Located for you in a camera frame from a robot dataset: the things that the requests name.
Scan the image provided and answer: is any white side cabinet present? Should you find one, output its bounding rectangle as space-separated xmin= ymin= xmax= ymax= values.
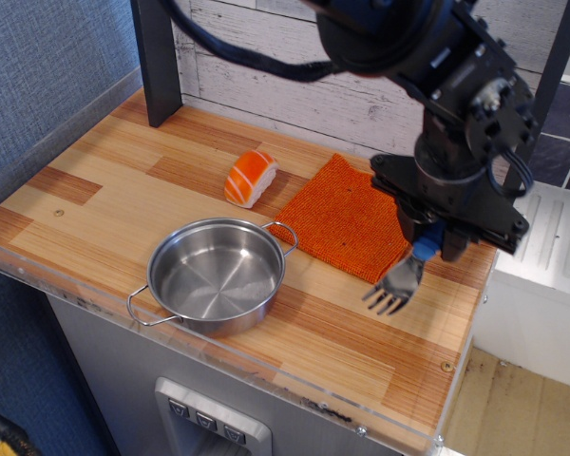
xmin=473 ymin=183 xmax=570 ymax=386

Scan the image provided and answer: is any blue handled metal fork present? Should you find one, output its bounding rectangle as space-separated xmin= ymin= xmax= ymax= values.
xmin=362 ymin=221 xmax=446 ymax=315

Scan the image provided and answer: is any dark right frame post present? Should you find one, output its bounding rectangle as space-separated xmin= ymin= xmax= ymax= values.
xmin=503 ymin=1 xmax=570 ymax=190

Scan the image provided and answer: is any salmon sushi toy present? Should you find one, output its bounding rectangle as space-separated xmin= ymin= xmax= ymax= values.
xmin=224 ymin=150 xmax=279 ymax=209

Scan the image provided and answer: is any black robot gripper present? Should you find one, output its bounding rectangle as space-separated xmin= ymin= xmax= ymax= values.
xmin=370 ymin=137 xmax=529 ymax=261

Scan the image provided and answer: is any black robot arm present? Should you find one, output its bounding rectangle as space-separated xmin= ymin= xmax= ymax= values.
xmin=312 ymin=1 xmax=539 ymax=261

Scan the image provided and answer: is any orange knitted napkin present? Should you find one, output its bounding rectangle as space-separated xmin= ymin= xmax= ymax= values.
xmin=270 ymin=154 xmax=409 ymax=282

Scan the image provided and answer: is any stainless steel pot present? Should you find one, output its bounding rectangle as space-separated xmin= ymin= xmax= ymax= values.
xmin=126 ymin=218 xmax=298 ymax=337

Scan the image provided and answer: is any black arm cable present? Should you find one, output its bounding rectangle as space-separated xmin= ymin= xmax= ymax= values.
xmin=159 ymin=0 xmax=338 ymax=84

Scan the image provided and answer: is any yellow black object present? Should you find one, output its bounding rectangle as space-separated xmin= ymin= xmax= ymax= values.
xmin=0 ymin=415 xmax=42 ymax=456

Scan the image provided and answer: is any dark frame post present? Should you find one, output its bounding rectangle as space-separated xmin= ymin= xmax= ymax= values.
xmin=130 ymin=0 xmax=182 ymax=127
xmin=503 ymin=1 xmax=570 ymax=190

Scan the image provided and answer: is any dark left frame post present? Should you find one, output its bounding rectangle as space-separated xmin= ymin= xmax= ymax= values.
xmin=130 ymin=0 xmax=182 ymax=127

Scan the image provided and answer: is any silver dispenser panel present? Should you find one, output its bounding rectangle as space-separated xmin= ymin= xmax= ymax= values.
xmin=155 ymin=377 xmax=273 ymax=455

